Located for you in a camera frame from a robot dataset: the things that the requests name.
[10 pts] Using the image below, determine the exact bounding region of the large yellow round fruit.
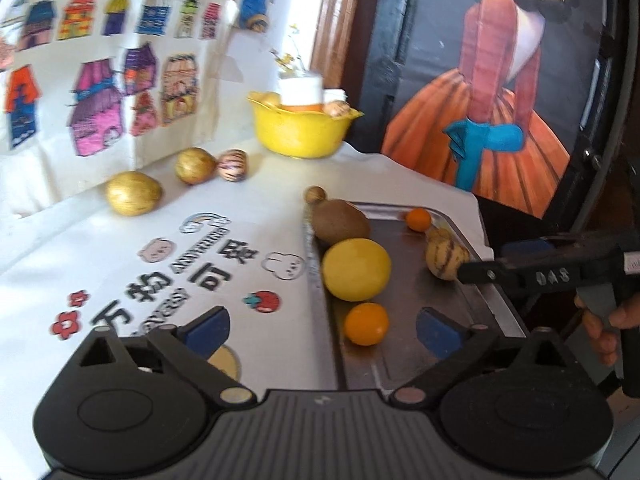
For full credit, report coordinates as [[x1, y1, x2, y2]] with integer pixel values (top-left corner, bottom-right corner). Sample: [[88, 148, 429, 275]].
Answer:
[[321, 238, 392, 302]]

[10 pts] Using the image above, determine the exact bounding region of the white printed tablecloth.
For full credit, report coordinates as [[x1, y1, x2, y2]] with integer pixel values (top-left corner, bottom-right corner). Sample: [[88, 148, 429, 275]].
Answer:
[[0, 137, 495, 480]]

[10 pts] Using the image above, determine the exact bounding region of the striped pepino melon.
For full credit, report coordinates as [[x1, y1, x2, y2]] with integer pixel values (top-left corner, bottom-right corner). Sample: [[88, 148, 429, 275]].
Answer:
[[216, 149, 249, 179], [425, 235, 472, 281]]

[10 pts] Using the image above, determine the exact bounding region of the yellow plastic bowl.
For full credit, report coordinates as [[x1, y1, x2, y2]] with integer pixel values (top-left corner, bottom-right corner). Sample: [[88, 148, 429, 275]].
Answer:
[[247, 91, 365, 158]]

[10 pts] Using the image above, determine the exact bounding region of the yellow flower sprig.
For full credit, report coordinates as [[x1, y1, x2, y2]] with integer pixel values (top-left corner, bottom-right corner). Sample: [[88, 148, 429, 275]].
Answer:
[[270, 23, 307, 80]]

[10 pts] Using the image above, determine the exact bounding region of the small orange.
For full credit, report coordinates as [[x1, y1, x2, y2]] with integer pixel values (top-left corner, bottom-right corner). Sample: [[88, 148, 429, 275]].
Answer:
[[405, 208, 432, 232], [344, 302, 390, 347]]

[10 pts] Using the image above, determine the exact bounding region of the metal tray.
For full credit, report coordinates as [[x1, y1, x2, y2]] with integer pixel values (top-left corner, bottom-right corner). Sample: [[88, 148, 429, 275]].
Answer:
[[300, 200, 528, 391]]

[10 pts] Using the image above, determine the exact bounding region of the coloured houses drawing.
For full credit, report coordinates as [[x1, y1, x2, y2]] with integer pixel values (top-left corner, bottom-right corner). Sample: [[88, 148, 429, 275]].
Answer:
[[0, 0, 242, 221]]

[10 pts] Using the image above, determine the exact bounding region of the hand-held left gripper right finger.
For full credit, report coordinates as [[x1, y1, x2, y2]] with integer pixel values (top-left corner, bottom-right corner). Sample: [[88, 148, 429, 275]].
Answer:
[[392, 306, 572, 407]]

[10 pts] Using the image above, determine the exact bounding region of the green-yellow oval fruit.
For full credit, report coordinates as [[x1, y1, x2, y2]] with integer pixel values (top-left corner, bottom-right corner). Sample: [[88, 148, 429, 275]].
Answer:
[[175, 147, 218, 185], [105, 170, 164, 217]]

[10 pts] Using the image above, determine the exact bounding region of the brown kiwi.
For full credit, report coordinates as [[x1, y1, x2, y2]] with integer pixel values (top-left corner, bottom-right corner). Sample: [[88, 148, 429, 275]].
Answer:
[[311, 199, 372, 246]]

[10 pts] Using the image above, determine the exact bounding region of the wooden door frame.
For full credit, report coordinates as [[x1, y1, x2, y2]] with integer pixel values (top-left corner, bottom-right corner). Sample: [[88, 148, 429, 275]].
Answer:
[[310, 0, 386, 116]]

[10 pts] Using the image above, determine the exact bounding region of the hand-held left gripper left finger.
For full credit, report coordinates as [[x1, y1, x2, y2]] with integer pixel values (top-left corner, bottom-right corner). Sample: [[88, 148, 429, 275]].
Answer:
[[74, 306, 258, 409]]

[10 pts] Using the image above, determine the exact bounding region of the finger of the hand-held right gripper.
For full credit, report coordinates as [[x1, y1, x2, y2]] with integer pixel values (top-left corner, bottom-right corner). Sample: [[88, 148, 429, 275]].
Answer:
[[457, 255, 578, 301], [501, 232, 581, 261]]

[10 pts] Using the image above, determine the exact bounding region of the person's right hand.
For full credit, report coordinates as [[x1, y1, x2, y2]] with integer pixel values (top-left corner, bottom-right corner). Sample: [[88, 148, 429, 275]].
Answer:
[[574, 296, 640, 367]]

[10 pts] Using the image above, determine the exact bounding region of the girl in orange dress poster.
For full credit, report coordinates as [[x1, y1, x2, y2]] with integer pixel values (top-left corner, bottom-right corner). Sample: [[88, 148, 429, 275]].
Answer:
[[380, 0, 601, 221]]

